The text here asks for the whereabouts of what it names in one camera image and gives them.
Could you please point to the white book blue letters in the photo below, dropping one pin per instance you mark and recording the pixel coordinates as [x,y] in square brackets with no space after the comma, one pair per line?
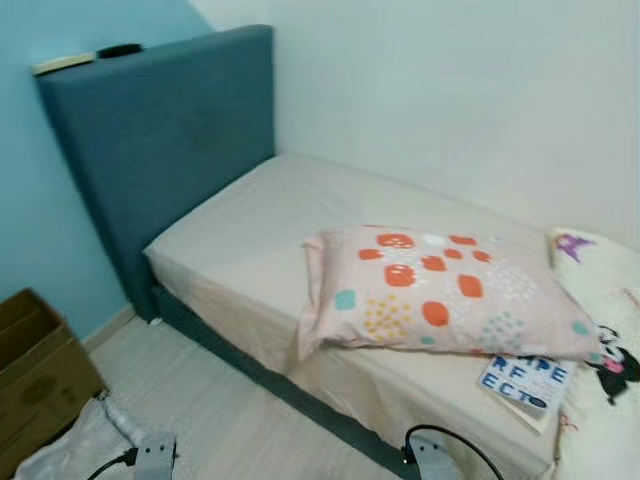
[525,385]

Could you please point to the pink patterned pillow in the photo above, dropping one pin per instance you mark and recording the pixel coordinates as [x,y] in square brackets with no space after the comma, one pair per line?
[440,300]

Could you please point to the cream cartoon print blanket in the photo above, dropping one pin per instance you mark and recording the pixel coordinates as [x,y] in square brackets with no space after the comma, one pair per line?
[610,430]

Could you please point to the cream sheeted mattress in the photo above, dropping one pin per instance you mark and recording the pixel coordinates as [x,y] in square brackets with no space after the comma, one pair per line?
[260,210]

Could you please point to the blue fabric headboard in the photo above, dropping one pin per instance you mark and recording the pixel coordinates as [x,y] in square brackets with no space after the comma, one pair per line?
[160,150]

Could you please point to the black remote control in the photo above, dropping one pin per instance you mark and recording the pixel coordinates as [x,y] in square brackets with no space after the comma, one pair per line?
[120,50]

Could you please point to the cream remote control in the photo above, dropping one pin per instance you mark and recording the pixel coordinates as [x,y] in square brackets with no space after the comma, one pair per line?
[62,63]

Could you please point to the brown cardboard box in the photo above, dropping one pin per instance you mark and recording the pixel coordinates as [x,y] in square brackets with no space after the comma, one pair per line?
[45,385]

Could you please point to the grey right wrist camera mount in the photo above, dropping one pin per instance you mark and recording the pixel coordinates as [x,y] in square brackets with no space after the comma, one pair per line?
[430,462]

